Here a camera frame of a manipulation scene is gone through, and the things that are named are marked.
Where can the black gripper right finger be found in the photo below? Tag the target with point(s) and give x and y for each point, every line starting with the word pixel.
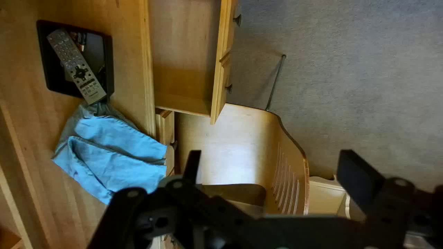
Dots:
pixel 361 180

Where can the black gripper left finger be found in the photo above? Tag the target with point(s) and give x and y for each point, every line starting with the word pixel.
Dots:
pixel 192 167

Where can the grey remote control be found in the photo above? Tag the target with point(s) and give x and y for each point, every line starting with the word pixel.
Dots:
pixel 77 66

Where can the open wooden desk drawer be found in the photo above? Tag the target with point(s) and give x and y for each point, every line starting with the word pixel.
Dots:
pixel 192 43

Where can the wooden chair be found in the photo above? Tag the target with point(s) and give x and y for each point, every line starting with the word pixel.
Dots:
pixel 247 146

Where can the light blue cloth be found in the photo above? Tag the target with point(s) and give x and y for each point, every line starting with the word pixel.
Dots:
pixel 106 152

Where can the wooden roll-top desk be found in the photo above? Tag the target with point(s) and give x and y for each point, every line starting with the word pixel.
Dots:
pixel 40 202

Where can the black plastic tray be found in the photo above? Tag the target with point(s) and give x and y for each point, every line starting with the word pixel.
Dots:
pixel 96 48

